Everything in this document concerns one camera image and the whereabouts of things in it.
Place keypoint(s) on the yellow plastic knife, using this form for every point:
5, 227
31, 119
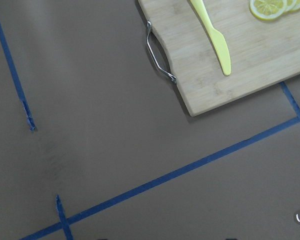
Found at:
217, 38

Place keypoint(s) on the wooden cutting board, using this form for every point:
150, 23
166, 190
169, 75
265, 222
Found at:
262, 53

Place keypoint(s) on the lemon slice front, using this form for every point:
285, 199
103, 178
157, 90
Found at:
267, 10

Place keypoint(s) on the lemon slice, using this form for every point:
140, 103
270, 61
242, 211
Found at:
296, 6
289, 5
267, 10

